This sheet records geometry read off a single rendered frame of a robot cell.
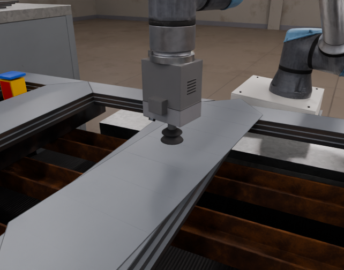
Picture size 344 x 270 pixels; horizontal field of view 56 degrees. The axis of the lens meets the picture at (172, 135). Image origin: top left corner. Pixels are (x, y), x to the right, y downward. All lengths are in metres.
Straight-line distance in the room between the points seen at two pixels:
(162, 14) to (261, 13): 8.96
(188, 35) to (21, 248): 0.37
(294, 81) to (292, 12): 8.10
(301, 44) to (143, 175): 0.79
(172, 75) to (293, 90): 0.75
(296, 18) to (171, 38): 8.81
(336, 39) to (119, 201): 0.81
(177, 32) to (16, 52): 0.96
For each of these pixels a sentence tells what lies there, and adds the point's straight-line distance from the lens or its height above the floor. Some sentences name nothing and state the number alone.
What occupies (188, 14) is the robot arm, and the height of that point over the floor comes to 1.10.
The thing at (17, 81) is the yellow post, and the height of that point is 0.87.
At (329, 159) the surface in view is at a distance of 1.04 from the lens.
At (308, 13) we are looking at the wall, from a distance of 9.24.
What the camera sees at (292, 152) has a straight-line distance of 1.03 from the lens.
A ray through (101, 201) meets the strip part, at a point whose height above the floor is 0.85.
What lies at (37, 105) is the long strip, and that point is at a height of 0.85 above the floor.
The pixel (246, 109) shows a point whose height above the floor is 0.85.
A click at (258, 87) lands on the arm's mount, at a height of 0.78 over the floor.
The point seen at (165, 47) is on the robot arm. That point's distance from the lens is 0.51.
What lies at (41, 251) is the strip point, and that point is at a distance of 0.45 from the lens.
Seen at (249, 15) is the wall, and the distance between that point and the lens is 9.53.
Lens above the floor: 1.14
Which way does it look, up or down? 26 degrees down
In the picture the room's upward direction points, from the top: straight up
